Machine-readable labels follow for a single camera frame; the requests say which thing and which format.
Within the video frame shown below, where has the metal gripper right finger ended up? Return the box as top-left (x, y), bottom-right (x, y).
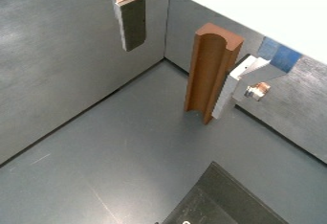
top-left (212, 56), bottom-right (285, 119)

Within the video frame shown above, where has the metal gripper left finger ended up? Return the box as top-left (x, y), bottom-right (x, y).
top-left (110, 0), bottom-right (145, 52)

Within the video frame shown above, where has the brown arch block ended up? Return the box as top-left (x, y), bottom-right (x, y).
top-left (184, 23), bottom-right (244, 124)

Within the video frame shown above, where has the blue tape patch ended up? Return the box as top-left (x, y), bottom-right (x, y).
top-left (256, 37), bottom-right (302, 73)

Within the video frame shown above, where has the black arch holder bracket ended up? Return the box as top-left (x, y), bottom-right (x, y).
top-left (160, 162), bottom-right (288, 224)

